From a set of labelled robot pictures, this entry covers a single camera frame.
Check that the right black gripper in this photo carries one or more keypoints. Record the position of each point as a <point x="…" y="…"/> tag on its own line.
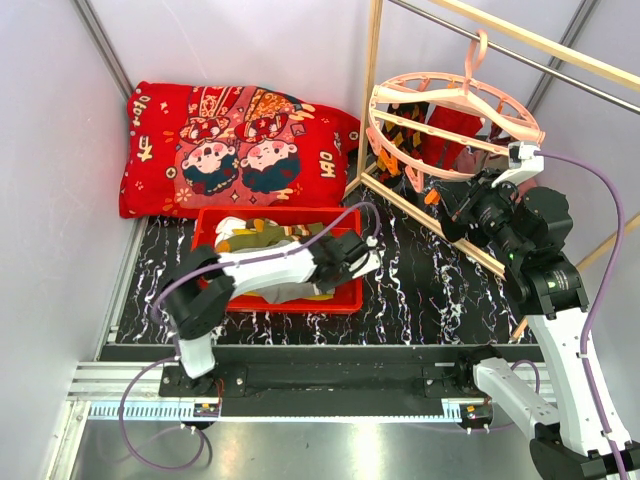
<point x="461" y="197"/>

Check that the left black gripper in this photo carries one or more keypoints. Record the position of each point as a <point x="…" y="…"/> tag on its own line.
<point x="324" y="287"/>

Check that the orange clothes clip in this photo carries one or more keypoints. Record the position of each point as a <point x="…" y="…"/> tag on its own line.
<point x="432" y="197"/>

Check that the pink round clip hanger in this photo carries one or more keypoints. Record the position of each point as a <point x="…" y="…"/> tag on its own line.
<point x="463" y="113"/>

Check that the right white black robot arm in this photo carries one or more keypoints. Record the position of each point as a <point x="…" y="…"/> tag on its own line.
<point x="579" y="435"/>

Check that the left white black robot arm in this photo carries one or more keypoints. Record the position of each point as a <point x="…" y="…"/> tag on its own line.
<point x="197" y="296"/>

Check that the red plastic basket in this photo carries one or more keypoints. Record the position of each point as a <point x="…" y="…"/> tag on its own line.
<point x="344" y="299"/>

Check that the olive green sock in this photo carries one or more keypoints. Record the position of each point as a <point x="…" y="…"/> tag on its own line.
<point x="244" y="238"/>

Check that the black argyle sock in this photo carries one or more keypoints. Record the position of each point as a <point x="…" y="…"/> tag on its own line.
<point x="405" y="139"/>

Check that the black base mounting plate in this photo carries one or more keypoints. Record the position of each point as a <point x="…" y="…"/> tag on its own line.
<point x="242" y="370"/>

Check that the red cartoon print pillow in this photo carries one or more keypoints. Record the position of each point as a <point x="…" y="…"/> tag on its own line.
<point x="192" y="147"/>

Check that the metal hanging rod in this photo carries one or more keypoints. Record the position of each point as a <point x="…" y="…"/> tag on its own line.
<point x="548" y="70"/>

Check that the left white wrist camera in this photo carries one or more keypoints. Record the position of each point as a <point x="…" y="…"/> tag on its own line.
<point x="368" y="262"/>

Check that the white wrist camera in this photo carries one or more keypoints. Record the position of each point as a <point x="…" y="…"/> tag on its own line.
<point x="368" y="262"/>
<point x="524" y="162"/>

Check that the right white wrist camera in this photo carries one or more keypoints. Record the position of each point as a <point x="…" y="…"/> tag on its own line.
<point x="524" y="162"/>

